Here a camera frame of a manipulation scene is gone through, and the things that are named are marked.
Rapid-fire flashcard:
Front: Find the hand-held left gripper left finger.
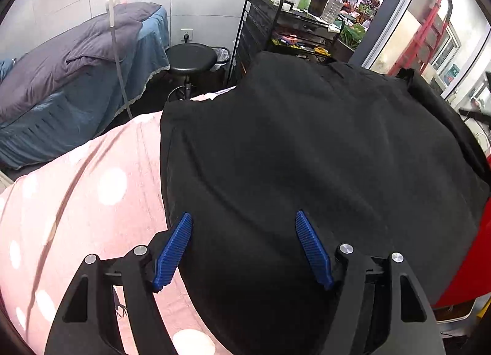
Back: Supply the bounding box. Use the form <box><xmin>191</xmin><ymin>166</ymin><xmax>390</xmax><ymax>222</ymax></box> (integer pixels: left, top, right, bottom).
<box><xmin>44</xmin><ymin>212</ymin><xmax>192</xmax><ymax>355</ymax></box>

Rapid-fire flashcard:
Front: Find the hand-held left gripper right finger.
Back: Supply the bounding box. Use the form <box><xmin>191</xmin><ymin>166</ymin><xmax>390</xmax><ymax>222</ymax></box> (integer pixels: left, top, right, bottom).
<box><xmin>295</xmin><ymin>210</ymin><xmax>446</xmax><ymax>355</ymax></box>

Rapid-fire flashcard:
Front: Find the black garment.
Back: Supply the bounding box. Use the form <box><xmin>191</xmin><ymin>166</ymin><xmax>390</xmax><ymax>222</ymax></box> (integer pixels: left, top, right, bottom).
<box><xmin>159</xmin><ymin>52</ymin><xmax>491</xmax><ymax>355</ymax></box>

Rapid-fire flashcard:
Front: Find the pink polka dot blanket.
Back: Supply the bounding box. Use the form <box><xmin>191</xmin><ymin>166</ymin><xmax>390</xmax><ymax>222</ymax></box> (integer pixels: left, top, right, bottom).
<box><xmin>0</xmin><ymin>87</ymin><xmax>238</xmax><ymax>355</ymax></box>

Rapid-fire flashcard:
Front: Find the red smooth object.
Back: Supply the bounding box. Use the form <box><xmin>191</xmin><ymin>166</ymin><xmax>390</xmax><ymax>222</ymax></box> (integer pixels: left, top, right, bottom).
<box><xmin>431</xmin><ymin>198</ymin><xmax>491</xmax><ymax>307</ymax></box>

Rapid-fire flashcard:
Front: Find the black round stool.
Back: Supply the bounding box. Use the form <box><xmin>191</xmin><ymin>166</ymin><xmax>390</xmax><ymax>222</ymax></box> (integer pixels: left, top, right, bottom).
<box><xmin>166</xmin><ymin>43</ymin><xmax>218</xmax><ymax>102</ymax></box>

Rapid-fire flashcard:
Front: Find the trash bin with white bag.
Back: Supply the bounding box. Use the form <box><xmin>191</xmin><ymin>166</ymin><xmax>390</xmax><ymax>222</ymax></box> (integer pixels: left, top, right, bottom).
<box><xmin>209</xmin><ymin>45</ymin><xmax>231</xmax><ymax>72</ymax></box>

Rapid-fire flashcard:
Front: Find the green plant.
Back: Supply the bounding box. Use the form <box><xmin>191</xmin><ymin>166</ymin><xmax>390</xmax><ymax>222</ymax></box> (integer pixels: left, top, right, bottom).
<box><xmin>341</xmin><ymin>23</ymin><xmax>365</xmax><ymax>49</ymax></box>

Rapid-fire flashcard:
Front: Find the black metal rack trolley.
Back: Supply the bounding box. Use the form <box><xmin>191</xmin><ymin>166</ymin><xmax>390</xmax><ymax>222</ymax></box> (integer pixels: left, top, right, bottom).
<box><xmin>226</xmin><ymin>0</ymin><xmax>346</xmax><ymax>85</ymax></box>

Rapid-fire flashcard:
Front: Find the red ladder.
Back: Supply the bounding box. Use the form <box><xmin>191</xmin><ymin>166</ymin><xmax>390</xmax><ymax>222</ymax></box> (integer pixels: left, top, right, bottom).
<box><xmin>387</xmin><ymin>0</ymin><xmax>453</xmax><ymax>80</ymax></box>

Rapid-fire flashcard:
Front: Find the clear plastic bottle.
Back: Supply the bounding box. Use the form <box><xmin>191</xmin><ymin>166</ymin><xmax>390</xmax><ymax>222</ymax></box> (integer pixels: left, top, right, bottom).
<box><xmin>320</xmin><ymin>0</ymin><xmax>344</xmax><ymax>23</ymax></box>

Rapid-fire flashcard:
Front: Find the white lamp pole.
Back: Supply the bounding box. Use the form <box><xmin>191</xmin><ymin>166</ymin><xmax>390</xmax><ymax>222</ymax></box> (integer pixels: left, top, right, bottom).
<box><xmin>109</xmin><ymin>0</ymin><xmax>133</xmax><ymax>120</ymax></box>

